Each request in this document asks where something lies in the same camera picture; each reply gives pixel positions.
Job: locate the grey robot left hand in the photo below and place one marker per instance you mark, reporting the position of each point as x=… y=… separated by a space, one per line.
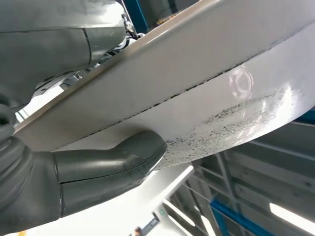
x=49 y=49

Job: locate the blue steel shelf rack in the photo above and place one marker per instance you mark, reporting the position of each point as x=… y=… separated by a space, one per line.
x=136 y=16

